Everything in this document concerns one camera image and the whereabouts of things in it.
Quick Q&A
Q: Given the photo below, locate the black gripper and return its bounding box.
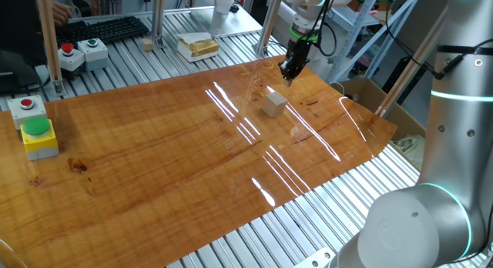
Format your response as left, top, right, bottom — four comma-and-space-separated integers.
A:
279, 39, 312, 87

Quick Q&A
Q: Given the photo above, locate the small pale wooden block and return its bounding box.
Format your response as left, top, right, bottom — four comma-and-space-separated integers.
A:
261, 91, 289, 119

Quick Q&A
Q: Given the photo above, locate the bare person hand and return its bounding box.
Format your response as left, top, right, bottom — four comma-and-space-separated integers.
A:
52, 1, 73, 28

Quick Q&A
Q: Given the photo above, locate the grey metal plate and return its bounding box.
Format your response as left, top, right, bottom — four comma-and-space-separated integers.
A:
190, 5, 263, 40

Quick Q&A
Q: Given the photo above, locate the white packet with gold foil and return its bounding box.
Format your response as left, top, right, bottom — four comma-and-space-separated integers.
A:
176, 32, 220, 63

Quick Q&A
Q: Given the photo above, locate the open cardboard box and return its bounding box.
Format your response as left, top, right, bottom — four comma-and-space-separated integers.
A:
330, 77, 427, 171

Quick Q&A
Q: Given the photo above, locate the crumpled plastic bag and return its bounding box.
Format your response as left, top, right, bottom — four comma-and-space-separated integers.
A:
392, 135, 424, 171

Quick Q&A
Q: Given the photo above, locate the glossy wood-grain mat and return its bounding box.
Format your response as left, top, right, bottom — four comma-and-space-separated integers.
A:
0, 55, 397, 268

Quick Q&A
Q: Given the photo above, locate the black keyboard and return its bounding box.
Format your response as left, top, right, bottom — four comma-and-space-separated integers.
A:
55, 15, 150, 48

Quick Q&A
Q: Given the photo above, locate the white box small green button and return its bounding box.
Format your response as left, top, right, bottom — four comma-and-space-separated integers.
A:
77, 38, 109, 72

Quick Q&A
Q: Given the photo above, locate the white box red mushroom button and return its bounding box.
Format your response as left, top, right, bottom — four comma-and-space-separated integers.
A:
57, 42, 86, 72

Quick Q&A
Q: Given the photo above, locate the yellow box green button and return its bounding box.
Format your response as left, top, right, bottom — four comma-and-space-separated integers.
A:
20, 116, 59, 162

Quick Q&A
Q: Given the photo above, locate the white box flat red button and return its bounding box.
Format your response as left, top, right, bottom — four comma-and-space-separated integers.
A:
7, 95, 48, 130

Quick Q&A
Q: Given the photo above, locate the person in black clothes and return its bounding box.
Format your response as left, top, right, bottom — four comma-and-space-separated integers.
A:
0, 0, 51, 92

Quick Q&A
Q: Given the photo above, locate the green wrist flange ring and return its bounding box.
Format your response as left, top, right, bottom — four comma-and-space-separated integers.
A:
289, 24, 320, 42

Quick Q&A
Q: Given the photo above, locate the aluminium frame post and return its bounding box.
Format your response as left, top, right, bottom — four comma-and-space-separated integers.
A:
253, 0, 284, 59
151, 0, 166, 49

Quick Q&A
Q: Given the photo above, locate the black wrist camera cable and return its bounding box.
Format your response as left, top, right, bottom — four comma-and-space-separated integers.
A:
310, 0, 339, 58

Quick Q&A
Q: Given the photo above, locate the white metal shelf frame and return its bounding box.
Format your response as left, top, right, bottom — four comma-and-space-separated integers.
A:
327, 0, 421, 84

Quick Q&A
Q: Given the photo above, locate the white pedestal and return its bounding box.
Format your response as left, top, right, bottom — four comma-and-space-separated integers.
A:
207, 0, 238, 30

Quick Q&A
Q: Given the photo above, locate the tan frame post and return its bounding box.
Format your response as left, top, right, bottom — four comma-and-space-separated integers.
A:
34, 0, 65, 95
375, 5, 450, 118

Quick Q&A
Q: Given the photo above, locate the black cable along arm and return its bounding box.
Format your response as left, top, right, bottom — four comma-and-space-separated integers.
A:
384, 0, 493, 80

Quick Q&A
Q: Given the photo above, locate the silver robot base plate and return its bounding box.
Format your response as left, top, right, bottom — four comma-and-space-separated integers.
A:
292, 246, 336, 268

